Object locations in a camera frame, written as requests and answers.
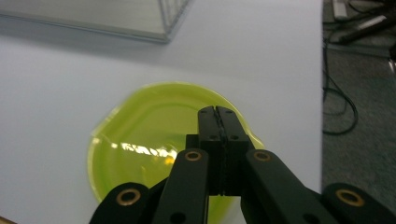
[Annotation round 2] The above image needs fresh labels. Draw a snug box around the black looped cable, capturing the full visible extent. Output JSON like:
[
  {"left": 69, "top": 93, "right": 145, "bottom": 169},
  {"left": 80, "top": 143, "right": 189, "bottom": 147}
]
[{"left": 321, "top": 31, "right": 360, "bottom": 136}]

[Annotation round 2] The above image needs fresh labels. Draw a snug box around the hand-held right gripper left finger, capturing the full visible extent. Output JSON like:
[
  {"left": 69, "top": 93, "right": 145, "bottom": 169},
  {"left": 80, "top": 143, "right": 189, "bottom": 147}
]
[{"left": 185, "top": 105, "right": 226, "bottom": 197}]

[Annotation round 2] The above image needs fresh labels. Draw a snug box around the green translucent bowl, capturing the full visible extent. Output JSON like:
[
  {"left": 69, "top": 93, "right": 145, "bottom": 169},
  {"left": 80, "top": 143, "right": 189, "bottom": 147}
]
[{"left": 87, "top": 81, "right": 266, "bottom": 224}]

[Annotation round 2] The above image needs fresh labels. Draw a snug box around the white power strip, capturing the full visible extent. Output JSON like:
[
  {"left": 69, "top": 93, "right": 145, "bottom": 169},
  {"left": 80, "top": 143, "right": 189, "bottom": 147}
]
[{"left": 332, "top": 0, "right": 348, "bottom": 21}]

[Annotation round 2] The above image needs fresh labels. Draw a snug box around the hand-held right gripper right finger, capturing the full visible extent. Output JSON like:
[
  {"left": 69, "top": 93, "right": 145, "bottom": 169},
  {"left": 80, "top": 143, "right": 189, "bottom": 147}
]
[{"left": 216, "top": 105, "right": 256, "bottom": 197}]

